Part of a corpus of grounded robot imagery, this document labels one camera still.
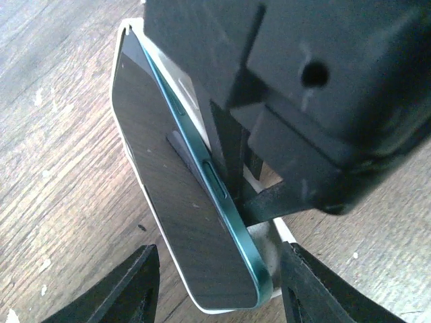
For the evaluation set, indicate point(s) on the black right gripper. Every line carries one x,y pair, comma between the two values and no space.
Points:
332,93

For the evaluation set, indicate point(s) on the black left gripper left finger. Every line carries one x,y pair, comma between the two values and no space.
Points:
129,293

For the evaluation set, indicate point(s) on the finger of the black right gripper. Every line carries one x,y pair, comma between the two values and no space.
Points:
283,198

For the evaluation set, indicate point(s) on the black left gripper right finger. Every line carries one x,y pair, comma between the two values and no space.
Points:
312,292

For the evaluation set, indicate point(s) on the beige phone case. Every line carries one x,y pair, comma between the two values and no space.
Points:
188,94

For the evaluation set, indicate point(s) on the teal phone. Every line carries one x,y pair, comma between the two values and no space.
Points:
182,188

